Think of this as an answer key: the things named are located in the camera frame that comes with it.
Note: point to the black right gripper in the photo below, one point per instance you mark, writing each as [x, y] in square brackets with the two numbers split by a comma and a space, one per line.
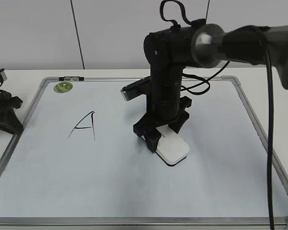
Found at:
[147, 125]

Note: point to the white board with aluminium frame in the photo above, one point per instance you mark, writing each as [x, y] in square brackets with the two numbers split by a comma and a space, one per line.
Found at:
[78, 163]

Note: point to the round green sticker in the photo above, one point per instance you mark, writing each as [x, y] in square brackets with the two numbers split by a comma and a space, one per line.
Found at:
[63, 87]

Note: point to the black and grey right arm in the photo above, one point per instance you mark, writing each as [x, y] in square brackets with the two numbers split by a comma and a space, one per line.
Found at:
[200, 45]

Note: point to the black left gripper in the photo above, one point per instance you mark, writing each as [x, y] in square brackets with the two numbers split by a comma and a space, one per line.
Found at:
[9, 122]

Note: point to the black and silver hanger clip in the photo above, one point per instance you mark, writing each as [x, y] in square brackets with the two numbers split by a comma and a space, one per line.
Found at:
[71, 78]

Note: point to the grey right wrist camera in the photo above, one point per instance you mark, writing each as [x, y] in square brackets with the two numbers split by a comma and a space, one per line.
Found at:
[137, 88]

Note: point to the white rectangular board eraser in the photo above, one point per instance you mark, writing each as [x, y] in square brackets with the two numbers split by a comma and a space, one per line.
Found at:
[171, 147]

